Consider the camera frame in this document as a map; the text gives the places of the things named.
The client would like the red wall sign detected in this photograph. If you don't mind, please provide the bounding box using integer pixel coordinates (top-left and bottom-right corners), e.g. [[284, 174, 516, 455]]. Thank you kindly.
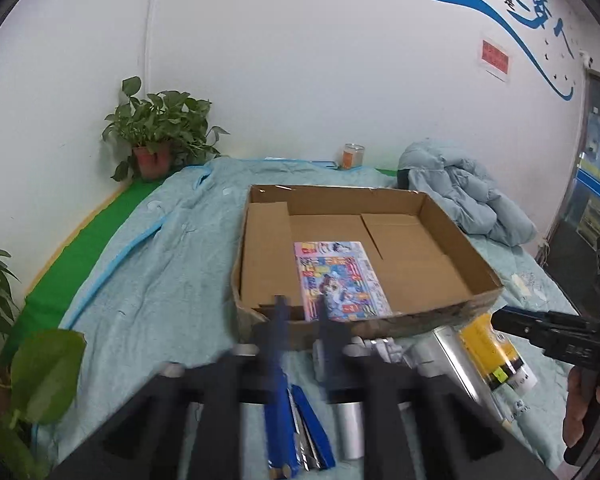
[[480, 36, 512, 83]]

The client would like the yellow label dark bottle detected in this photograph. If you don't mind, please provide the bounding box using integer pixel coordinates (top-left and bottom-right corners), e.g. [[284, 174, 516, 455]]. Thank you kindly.
[[457, 312, 539, 394]]

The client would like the potted green plant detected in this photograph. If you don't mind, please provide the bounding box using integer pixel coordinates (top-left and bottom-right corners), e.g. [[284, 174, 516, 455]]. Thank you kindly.
[[101, 76, 231, 182]]

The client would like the light blue quilted blanket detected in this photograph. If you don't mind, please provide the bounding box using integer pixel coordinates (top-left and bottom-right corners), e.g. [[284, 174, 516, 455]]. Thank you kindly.
[[30, 157, 588, 480]]

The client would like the orange glass jar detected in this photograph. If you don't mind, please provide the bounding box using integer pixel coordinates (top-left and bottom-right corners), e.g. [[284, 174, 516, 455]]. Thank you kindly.
[[341, 143, 367, 170]]

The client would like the cardboard box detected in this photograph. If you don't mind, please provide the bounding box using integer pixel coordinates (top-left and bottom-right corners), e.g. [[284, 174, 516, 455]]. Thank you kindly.
[[230, 184, 505, 352]]

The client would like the glass door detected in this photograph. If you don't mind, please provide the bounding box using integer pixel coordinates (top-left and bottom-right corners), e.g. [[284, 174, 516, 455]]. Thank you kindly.
[[535, 67, 600, 321]]

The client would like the green mat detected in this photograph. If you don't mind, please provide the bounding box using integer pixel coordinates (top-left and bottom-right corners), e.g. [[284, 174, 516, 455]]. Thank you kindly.
[[0, 167, 399, 361]]

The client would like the white wall conduit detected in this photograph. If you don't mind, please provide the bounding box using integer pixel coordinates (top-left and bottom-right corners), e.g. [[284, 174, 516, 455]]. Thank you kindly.
[[142, 0, 163, 103]]

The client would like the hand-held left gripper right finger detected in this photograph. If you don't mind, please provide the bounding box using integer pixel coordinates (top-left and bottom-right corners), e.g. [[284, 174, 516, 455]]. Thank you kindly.
[[319, 295, 557, 480]]

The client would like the large leaf green plant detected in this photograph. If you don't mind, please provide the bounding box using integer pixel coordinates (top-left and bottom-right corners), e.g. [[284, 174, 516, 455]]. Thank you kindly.
[[0, 228, 88, 480]]

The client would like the colourful printed packet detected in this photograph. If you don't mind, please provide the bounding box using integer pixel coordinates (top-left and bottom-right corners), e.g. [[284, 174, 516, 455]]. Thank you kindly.
[[294, 241, 394, 322]]

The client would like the person's right hand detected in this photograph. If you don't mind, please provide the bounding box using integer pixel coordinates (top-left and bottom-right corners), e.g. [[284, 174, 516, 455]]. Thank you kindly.
[[562, 366, 600, 452]]

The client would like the grey metal hand tool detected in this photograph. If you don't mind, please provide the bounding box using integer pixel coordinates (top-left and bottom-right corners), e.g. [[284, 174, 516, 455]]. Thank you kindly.
[[347, 336, 406, 367]]

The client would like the white handheld hair dryer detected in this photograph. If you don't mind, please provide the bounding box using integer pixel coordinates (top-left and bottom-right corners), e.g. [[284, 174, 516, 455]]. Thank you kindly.
[[312, 337, 366, 461]]

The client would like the blue stapler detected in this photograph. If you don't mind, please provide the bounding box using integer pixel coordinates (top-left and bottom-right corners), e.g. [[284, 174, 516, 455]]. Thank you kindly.
[[265, 385, 337, 474]]

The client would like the light blue padded jacket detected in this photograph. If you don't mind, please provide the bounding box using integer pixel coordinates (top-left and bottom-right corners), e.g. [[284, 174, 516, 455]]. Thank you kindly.
[[396, 140, 538, 248]]

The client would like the silver metal can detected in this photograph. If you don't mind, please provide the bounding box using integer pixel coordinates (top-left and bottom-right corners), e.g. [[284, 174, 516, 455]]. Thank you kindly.
[[404, 325, 513, 428]]

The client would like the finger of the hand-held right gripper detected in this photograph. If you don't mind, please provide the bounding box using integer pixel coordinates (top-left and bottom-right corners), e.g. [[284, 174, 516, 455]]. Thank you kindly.
[[492, 308, 558, 347]]

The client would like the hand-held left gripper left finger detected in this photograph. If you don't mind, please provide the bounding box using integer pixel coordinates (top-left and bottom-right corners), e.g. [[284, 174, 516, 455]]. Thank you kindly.
[[50, 295, 302, 480]]

